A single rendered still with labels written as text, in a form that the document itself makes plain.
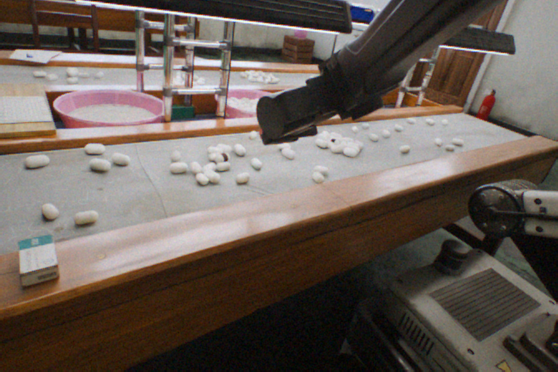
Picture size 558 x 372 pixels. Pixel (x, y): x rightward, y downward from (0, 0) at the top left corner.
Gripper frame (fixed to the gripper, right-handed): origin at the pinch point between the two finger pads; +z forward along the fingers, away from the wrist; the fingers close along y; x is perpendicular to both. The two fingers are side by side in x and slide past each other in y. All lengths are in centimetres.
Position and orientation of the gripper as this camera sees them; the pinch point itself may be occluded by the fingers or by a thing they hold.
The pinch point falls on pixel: (263, 134)
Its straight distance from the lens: 63.8
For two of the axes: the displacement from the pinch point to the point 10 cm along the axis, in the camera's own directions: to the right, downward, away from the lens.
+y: -8.2, 1.4, -5.6
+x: 2.4, 9.7, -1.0
